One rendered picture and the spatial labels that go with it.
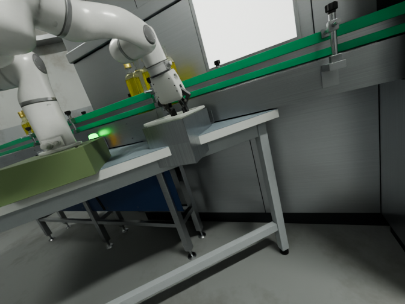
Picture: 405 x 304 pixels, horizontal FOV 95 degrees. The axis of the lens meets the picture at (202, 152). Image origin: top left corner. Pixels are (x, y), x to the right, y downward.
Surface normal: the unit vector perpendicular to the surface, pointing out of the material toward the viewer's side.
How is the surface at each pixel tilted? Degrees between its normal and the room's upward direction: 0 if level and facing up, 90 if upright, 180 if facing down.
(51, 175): 90
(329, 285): 0
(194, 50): 90
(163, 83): 106
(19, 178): 90
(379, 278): 0
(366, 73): 90
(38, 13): 140
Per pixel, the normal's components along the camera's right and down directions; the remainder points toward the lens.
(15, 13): 0.95, -0.14
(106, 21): 0.37, 0.20
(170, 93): -0.25, 0.64
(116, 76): -0.37, 0.36
